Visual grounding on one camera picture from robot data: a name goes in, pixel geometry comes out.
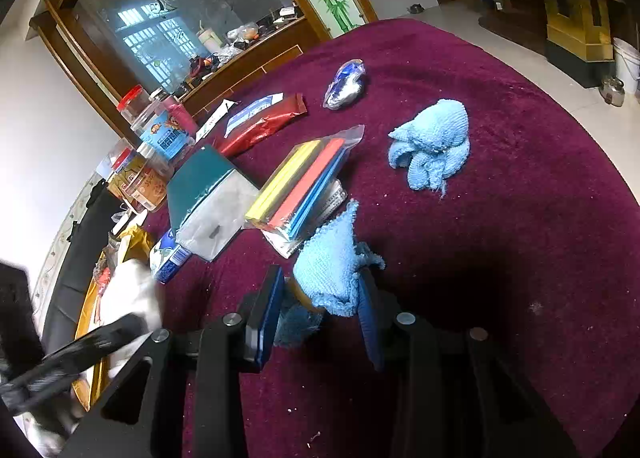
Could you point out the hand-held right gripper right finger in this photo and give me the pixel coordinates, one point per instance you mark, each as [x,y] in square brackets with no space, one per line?
[372,333]

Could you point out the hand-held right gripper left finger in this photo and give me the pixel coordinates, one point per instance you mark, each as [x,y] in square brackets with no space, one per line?
[267,318]

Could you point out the blue knitted cloth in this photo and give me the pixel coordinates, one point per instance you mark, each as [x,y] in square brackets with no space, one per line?
[330,268]
[435,137]

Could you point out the blue white pouch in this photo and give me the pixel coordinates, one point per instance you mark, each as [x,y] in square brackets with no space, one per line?
[170,258]

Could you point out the white fluffy cloth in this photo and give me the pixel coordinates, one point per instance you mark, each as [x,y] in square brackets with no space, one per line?
[130,288]

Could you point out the zip bag of coloured sheets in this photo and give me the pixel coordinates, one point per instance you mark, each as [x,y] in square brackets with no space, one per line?
[300,177]

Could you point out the yellow bag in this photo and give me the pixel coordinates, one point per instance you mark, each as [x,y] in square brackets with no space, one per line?
[135,240]

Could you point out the teal wrapped pack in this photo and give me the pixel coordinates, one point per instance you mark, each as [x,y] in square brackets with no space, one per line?
[200,177]

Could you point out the brown label plastic jar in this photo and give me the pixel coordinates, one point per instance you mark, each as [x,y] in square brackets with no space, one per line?
[145,185]

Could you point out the red foil packet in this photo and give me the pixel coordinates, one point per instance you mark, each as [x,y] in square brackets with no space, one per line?
[265,126]

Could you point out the red label clear container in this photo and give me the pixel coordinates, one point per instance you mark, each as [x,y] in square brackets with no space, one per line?
[117,157]

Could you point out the white blue flat packet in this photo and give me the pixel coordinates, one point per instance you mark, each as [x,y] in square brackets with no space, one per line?
[250,112]

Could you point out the white paper strip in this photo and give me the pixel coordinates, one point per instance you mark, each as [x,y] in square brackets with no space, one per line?
[215,118]

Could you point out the blue label plastic jar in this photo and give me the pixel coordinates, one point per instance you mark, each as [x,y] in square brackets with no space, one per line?
[165,137]

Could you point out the pink bottle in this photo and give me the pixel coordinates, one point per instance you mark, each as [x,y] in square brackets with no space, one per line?
[181,115]

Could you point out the blue white plastic wrapped item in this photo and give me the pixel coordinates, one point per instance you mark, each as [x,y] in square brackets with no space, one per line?
[345,87]

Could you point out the red lid clear jar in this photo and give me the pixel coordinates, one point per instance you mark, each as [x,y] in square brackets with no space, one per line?
[135,105]

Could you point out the wooden counter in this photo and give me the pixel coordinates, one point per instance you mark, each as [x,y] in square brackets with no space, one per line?
[260,57]

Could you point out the white pink jug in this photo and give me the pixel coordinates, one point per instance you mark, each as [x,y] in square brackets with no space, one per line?
[210,41]

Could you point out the metal kettle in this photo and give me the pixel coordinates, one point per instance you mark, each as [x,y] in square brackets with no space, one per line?
[612,92]

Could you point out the gold black pillar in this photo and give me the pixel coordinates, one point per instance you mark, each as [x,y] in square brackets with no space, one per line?
[575,37]

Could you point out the white plastic bucket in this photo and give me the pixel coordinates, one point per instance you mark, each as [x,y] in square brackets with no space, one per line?
[626,65]

